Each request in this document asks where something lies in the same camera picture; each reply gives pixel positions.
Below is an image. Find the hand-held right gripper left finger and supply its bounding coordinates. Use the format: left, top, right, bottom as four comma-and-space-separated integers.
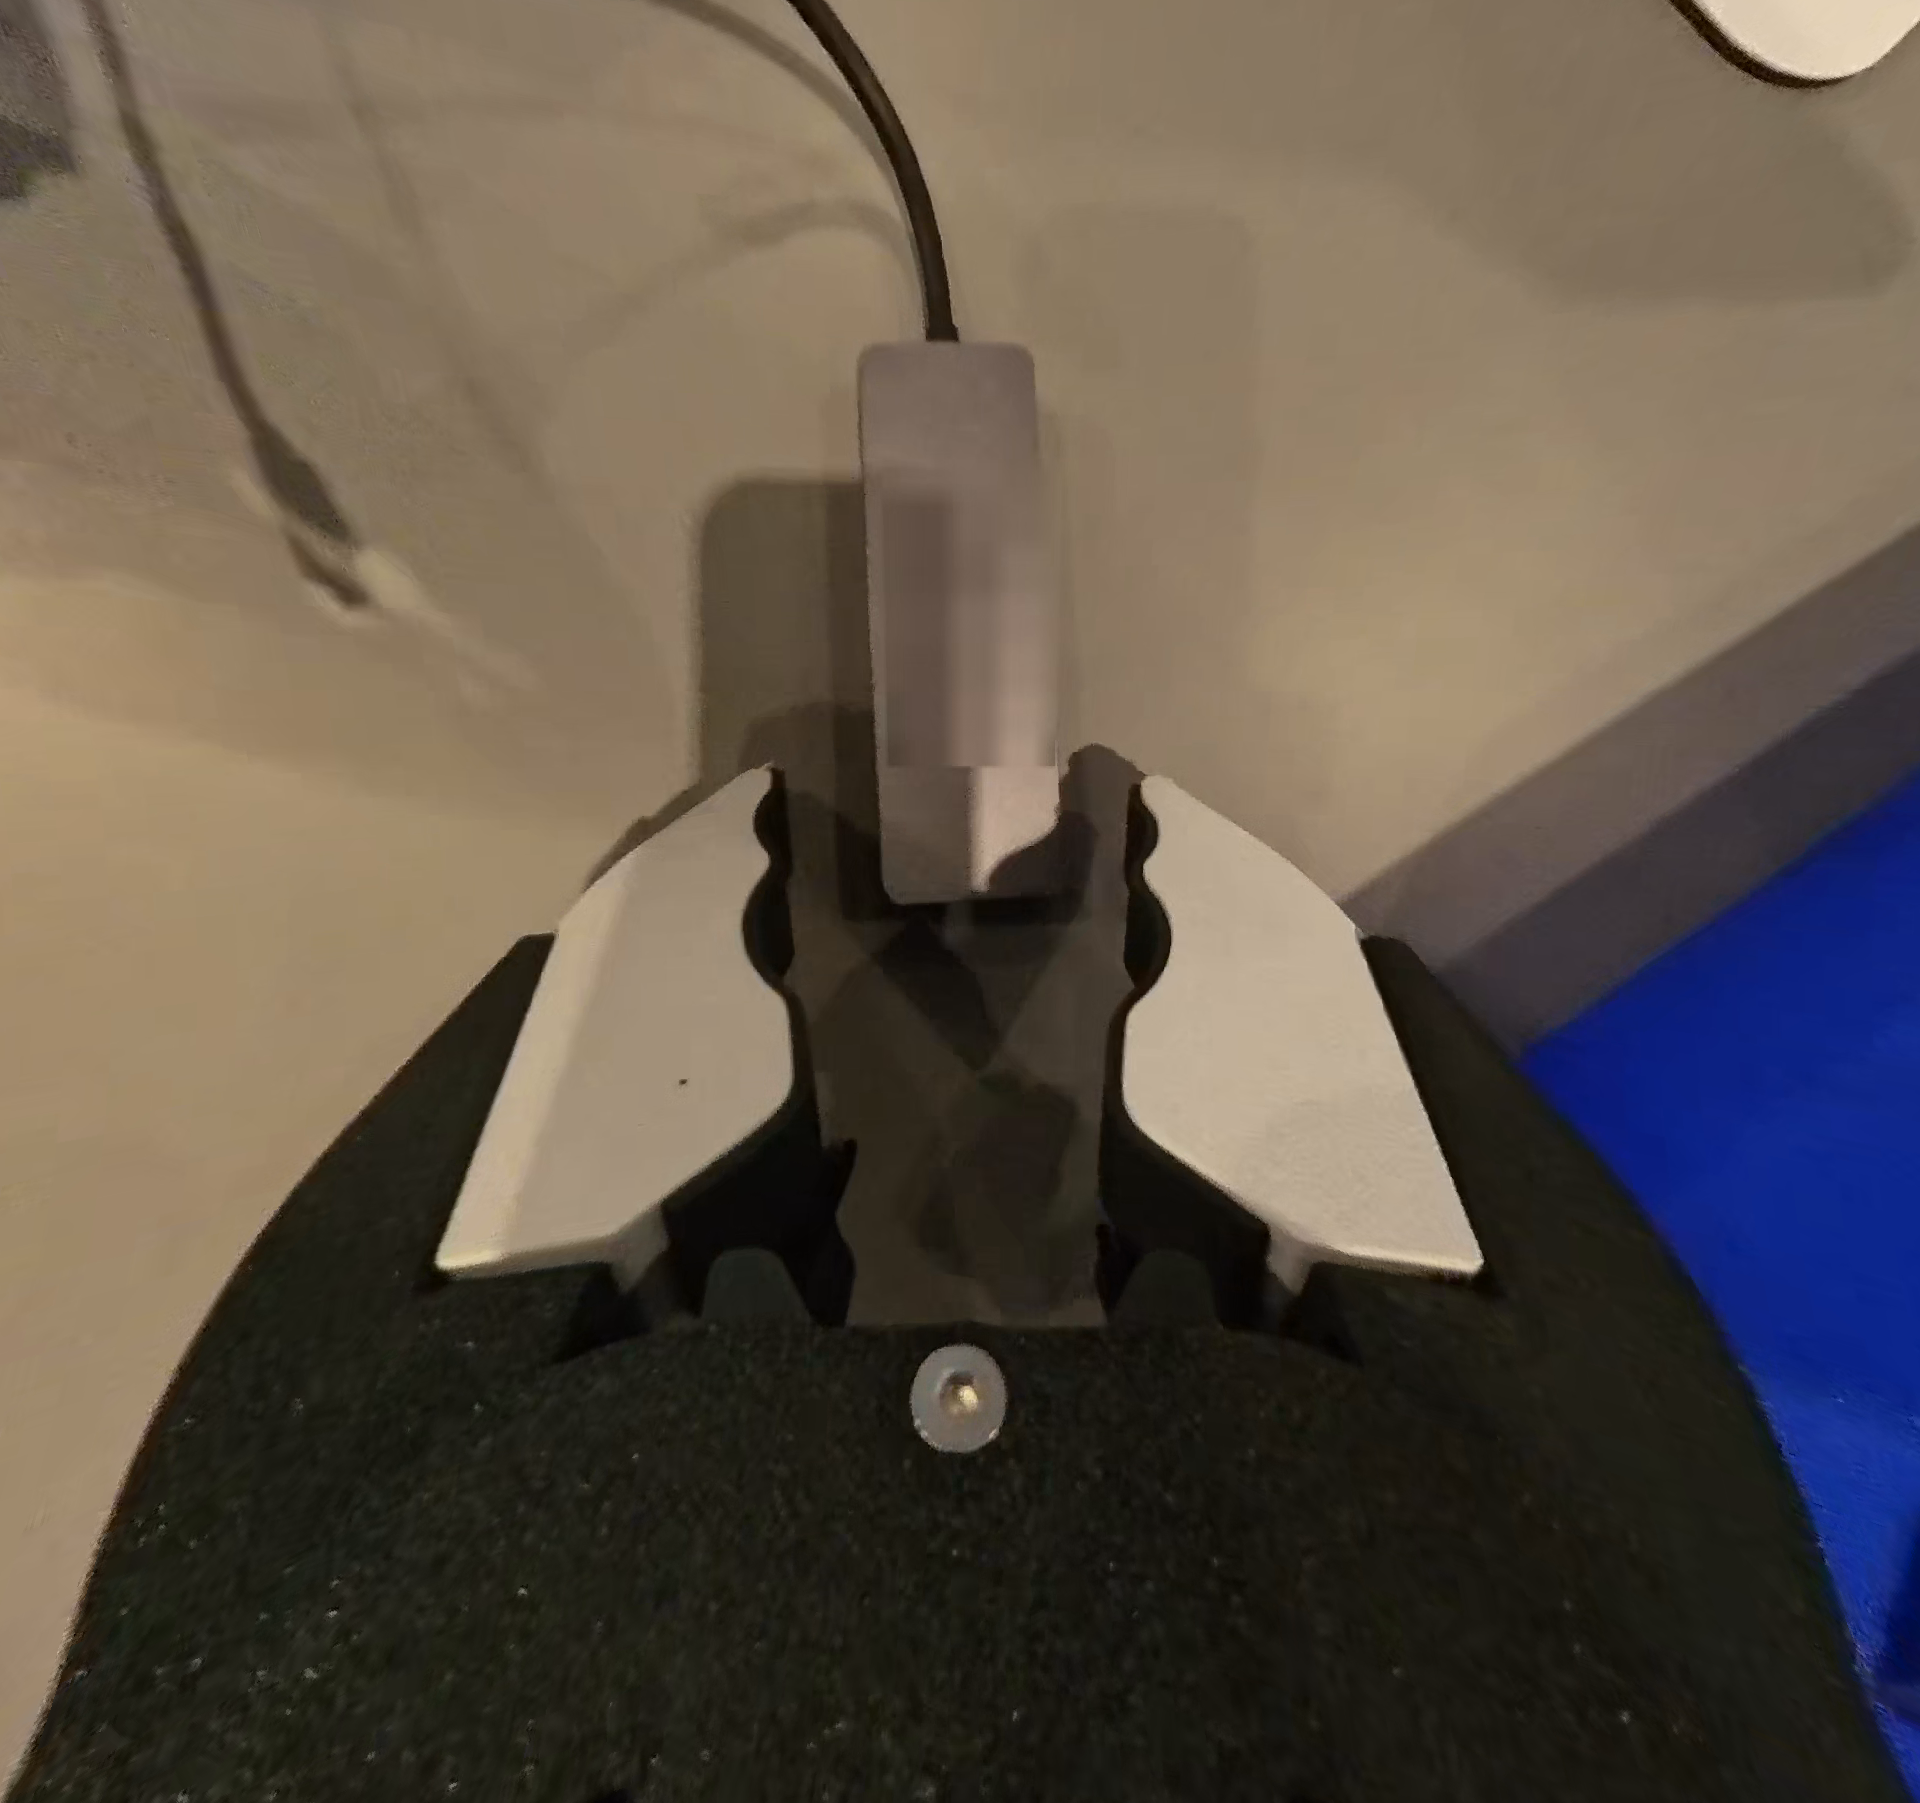
433, 764, 819, 1295

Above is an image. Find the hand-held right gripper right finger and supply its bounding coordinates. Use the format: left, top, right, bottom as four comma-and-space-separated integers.
1115, 775, 1489, 1299

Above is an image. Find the grey usb hub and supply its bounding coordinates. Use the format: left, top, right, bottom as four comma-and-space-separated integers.
859, 340, 1075, 907

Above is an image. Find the blue plastic bin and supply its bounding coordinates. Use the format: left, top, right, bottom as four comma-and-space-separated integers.
1515, 768, 1920, 1745

